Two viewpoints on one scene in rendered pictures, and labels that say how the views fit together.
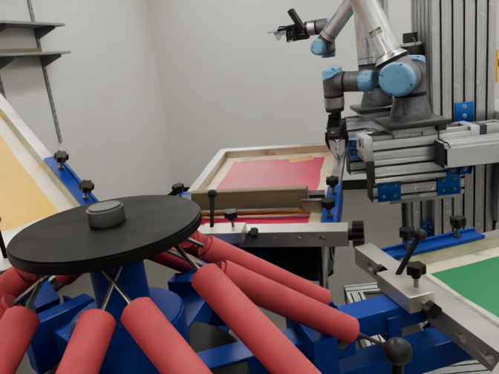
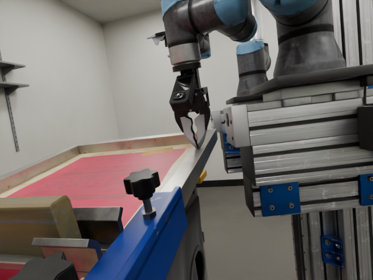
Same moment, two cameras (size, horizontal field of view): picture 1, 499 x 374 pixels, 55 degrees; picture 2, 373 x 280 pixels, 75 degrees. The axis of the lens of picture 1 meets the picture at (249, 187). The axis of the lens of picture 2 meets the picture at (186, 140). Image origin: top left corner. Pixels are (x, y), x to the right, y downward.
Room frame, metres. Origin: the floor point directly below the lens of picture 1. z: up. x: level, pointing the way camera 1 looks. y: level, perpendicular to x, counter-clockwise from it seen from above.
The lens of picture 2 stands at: (1.22, -0.34, 1.20)
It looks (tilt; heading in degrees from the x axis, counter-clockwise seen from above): 5 degrees down; 0
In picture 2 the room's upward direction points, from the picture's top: 7 degrees counter-clockwise
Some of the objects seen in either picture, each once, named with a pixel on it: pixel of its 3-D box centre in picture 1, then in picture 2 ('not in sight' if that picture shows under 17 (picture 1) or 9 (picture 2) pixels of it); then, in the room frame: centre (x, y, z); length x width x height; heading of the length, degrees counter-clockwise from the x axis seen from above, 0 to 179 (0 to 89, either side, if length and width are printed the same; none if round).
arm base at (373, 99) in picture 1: (376, 94); (253, 84); (2.29, -0.66, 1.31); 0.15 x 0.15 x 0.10
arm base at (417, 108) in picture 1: (410, 105); (306, 56); (1.80, -0.64, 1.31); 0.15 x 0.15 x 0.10
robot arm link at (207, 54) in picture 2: (327, 46); (201, 46); (2.52, -0.48, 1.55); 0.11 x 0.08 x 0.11; 152
